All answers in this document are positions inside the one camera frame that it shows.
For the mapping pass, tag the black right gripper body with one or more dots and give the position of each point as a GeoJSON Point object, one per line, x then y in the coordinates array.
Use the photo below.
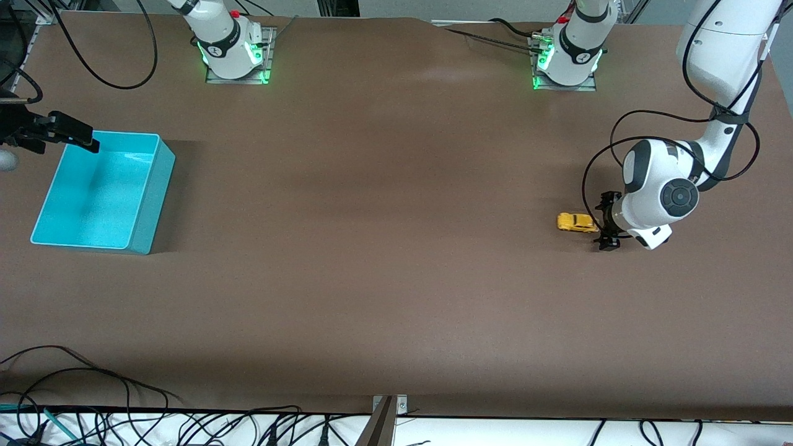
{"type": "Point", "coordinates": [25, 127]}

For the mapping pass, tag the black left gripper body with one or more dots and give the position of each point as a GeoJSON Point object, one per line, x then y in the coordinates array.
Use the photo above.
{"type": "Point", "coordinates": [607, 217]}

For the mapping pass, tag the yellow beetle toy car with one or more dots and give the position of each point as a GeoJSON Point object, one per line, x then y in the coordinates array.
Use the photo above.
{"type": "Point", "coordinates": [576, 222]}

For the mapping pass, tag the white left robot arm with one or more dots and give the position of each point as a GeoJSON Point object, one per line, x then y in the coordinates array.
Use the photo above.
{"type": "Point", "coordinates": [657, 192]}

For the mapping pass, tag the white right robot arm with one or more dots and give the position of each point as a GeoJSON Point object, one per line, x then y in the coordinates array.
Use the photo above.
{"type": "Point", "coordinates": [223, 43]}

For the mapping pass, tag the turquoise plastic bin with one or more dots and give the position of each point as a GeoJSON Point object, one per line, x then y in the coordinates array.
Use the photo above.
{"type": "Point", "coordinates": [93, 198]}

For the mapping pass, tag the black power plug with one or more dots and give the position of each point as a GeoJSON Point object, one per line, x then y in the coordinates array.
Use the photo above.
{"type": "Point", "coordinates": [271, 437]}
{"type": "Point", "coordinates": [324, 437]}

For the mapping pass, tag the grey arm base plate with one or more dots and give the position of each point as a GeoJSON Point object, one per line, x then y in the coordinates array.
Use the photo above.
{"type": "Point", "coordinates": [564, 88]}
{"type": "Point", "coordinates": [235, 80]}

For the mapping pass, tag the small metal bracket plate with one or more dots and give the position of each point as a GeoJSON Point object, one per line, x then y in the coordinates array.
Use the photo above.
{"type": "Point", "coordinates": [401, 406]}

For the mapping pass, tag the black frame post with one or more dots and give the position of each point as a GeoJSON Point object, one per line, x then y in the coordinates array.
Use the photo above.
{"type": "Point", "coordinates": [337, 7]}

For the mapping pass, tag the dark grey metal post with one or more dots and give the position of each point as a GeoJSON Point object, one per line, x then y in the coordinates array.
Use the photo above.
{"type": "Point", "coordinates": [378, 430]}

